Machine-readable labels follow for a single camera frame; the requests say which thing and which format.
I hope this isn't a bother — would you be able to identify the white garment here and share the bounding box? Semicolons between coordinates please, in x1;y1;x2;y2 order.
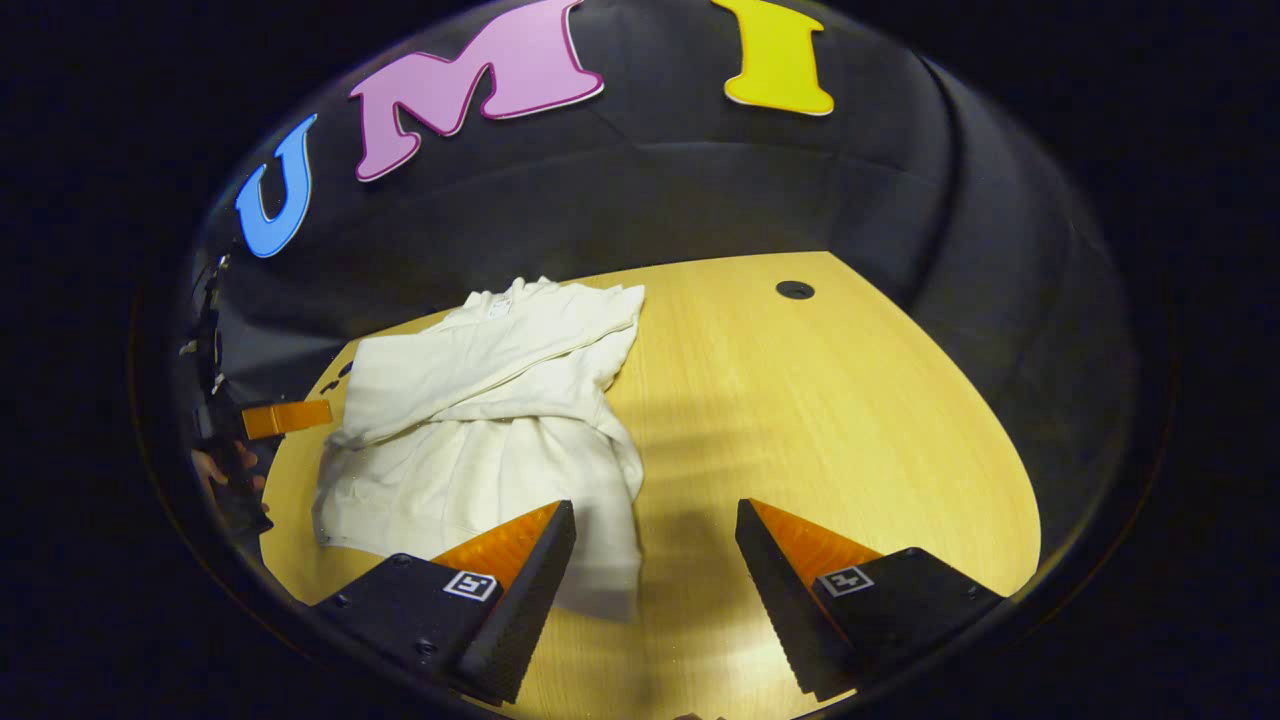
312;277;647;623

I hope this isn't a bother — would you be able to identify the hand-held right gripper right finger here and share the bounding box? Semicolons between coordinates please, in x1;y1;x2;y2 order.
735;497;1004;701

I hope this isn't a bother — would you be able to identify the black backdrop cloth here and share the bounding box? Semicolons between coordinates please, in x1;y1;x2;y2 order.
185;0;1136;561

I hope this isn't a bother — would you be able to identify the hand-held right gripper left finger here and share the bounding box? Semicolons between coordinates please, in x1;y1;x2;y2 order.
310;500;578;704

